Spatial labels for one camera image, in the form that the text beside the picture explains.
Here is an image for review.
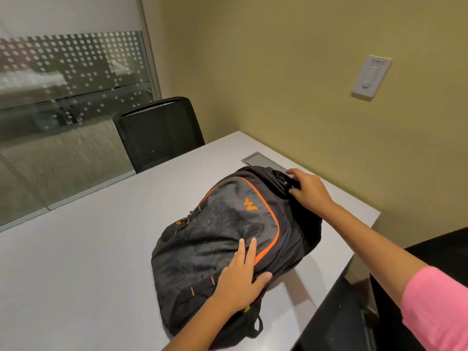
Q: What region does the person's left hand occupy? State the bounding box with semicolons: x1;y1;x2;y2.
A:
211;237;273;315

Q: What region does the person's right hand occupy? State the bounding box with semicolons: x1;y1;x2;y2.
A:
285;168;338;219

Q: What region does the black orange backpack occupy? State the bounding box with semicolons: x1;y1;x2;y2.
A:
150;165;323;350

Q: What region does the person's right forearm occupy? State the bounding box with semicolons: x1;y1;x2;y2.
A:
321;204;429;308

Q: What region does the person's right pink sleeve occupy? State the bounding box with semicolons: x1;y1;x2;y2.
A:
401;266;468;351

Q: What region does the black swivel office chair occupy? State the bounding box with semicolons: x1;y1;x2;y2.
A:
292;226;468;351

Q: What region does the black mesh office chair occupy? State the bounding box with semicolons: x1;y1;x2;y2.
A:
112;97;206;175

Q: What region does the white background table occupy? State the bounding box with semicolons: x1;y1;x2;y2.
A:
0;71;68;96

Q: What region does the grey table cable hatch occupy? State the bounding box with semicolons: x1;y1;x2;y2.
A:
241;151;288;171

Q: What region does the white wall switch panel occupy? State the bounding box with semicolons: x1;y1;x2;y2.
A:
351;54;392;99

